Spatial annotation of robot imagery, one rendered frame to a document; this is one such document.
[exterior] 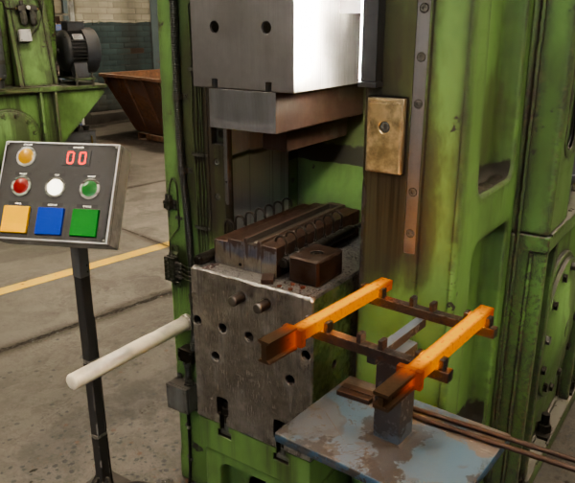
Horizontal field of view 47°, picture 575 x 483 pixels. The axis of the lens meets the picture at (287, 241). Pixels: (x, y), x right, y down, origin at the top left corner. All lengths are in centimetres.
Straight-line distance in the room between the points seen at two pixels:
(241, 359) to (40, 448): 121
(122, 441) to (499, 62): 188
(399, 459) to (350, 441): 11
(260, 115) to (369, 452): 78
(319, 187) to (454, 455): 99
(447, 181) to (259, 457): 88
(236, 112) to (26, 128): 490
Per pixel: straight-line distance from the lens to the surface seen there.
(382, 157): 154
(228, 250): 171
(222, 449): 194
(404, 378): 110
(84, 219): 184
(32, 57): 651
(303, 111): 163
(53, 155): 194
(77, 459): 265
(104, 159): 187
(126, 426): 277
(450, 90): 149
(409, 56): 152
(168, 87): 194
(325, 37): 160
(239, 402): 180
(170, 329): 204
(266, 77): 154
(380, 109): 153
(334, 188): 205
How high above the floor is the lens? 152
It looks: 19 degrees down
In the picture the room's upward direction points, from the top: straight up
